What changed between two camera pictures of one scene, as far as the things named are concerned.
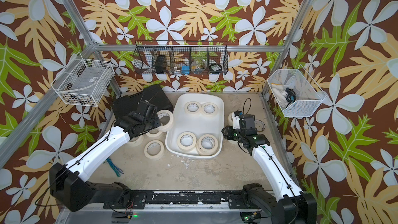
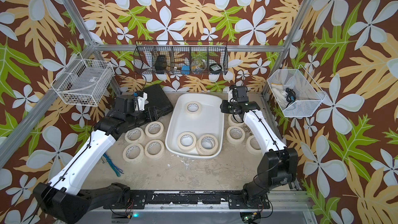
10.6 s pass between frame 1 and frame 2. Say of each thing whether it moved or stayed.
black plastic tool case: stayed
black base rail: stayed
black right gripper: moved
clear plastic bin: stayed
